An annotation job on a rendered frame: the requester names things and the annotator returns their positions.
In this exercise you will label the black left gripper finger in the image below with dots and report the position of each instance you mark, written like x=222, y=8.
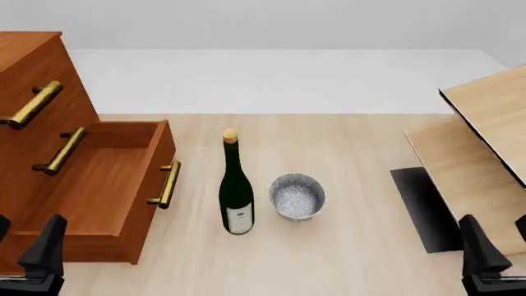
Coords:
x=3, y=226
x=47, y=249

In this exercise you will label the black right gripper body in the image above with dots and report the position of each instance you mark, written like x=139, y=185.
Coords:
x=497, y=285

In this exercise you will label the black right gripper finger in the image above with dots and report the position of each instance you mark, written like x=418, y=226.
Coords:
x=481, y=253
x=522, y=228

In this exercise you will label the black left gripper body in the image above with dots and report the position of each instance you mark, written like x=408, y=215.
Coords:
x=29, y=285

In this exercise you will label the open wooden drawer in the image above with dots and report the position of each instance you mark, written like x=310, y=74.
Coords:
x=102, y=185

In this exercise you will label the wooden cabinet with drawers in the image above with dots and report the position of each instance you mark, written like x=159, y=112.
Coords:
x=24, y=49

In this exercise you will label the pale wooden slanted stand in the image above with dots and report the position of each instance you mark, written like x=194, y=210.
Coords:
x=464, y=160

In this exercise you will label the speckled grey metal cup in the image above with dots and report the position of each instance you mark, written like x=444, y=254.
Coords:
x=296, y=197

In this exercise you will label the dark green wine bottle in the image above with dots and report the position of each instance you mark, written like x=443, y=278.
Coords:
x=235, y=191

